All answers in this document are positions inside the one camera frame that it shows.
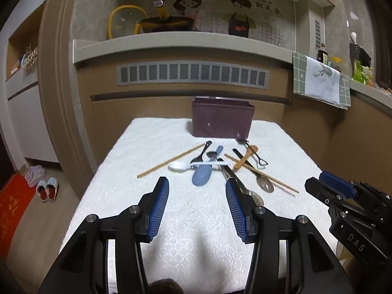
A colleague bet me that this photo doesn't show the green checked dish towel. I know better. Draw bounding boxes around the green checked dish towel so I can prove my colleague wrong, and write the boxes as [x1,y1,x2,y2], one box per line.
[292,51,351,110]

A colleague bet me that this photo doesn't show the silver metal spoon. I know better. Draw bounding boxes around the silver metal spoon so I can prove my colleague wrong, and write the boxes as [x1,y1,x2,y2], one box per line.
[206,151,264,206]

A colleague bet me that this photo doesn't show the purple plastic utensil holder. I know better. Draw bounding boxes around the purple plastic utensil holder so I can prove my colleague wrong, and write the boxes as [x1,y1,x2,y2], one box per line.
[191,96,256,139]

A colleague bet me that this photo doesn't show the cartoon girl wall sticker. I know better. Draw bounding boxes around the cartoon girl wall sticker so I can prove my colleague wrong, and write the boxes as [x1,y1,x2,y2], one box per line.
[173,0,203,32]

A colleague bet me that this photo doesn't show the white plastic spoon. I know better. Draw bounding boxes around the white plastic spoon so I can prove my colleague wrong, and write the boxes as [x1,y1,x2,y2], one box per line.
[168,160,231,171]

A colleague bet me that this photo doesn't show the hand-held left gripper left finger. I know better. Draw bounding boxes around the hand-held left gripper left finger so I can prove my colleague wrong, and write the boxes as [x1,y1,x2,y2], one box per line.
[38,177,170,294]

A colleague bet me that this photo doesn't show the cartoon man wall sticker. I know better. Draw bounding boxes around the cartoon man wall sticker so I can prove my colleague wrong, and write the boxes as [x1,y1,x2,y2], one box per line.
[222,0,257,39]

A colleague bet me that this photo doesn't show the green packet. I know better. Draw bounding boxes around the green packet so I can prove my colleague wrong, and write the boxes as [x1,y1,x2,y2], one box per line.
[352,61,375,84]

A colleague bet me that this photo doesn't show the white textured towel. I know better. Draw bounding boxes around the white textured towel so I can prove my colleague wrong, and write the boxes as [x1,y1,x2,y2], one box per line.
[63,117,346,294]

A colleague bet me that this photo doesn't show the grey vent grille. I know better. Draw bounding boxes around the grey vent grille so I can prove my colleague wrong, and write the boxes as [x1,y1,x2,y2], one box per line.
[116,62,270,91]

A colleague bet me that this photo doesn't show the blue plastic spoon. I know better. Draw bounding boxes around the blue plastic spoon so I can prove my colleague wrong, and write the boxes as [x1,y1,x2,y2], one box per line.
[192,146,224,187]

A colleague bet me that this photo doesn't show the dark pan with yellow handle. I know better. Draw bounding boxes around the dark pan with yellow handle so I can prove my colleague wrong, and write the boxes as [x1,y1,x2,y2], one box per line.
[135,0,199,34]

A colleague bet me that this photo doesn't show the beige lattice rack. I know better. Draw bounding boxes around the beige lattice rack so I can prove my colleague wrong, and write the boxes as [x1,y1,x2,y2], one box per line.
[23,46,39,72]

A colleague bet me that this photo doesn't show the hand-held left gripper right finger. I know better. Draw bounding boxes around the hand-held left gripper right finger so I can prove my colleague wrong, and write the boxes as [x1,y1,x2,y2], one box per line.
[225,179,356,294]

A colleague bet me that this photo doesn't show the red floor mat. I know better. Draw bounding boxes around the red floor mat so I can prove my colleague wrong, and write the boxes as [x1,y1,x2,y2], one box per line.
[0,173,37,257]

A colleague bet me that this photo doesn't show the wooden chopstick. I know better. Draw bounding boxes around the wooden chopstick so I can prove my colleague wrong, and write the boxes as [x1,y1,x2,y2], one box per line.
[224,154,300,194]
[137,143,207,179]

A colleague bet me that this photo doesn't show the black countertop holder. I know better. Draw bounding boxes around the black countertop holder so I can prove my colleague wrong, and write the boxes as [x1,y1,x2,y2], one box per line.
[349,43,372,67]

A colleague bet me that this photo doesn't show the white shelf cabinet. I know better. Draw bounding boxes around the white shelf cabinet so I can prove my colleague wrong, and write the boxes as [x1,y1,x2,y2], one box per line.
[0,3,60,164]

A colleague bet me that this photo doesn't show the wooden spoon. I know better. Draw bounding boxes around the wooden spoon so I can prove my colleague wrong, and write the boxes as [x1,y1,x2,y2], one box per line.
[233,145,259,170]

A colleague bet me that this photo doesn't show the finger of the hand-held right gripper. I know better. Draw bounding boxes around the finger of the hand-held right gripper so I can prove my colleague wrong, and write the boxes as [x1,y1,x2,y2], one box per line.
[305,177,353,212]
[318,172,357,199]

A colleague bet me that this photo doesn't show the grey wall vent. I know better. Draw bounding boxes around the grey wall vent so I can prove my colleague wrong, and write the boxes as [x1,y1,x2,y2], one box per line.
[314,19,325,50]

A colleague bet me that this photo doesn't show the thin black wire utensil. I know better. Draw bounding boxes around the thin black wire utensil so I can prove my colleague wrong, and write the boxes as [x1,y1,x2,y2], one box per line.
[236,138,269,169]

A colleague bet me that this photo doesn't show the brown kitchen cabinet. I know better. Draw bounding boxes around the brown kitchen cabinet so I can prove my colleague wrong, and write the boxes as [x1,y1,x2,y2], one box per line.
[73,53,392,196]

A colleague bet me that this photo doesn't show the dark brown rounded object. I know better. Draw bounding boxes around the dark brown rounded object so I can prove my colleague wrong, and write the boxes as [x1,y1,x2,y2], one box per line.
[148,278,184,294]

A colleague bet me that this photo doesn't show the black ghost-face handle spoon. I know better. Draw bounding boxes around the black ghost-face handle spoon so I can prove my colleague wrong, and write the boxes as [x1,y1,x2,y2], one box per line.
[190,141,213,165]

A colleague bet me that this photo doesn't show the yellow-rimmed glass lid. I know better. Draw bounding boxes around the yellow-rimmed glass lid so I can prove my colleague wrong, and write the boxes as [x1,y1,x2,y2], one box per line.
[108,5,148,40]

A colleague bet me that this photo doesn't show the black-handled metal spoon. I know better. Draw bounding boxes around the black-handled metal spoon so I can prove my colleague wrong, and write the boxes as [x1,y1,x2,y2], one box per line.
[232,148,274,194]

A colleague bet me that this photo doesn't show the grey countertop ledge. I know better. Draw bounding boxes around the grey countertop ledge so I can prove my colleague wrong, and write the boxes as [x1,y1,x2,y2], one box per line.
[73,32,392,111]

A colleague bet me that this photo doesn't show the purple slipper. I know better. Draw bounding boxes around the purple slipper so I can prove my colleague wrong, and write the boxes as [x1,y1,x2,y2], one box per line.
[27,171,47,188]
[24,165,44,180]

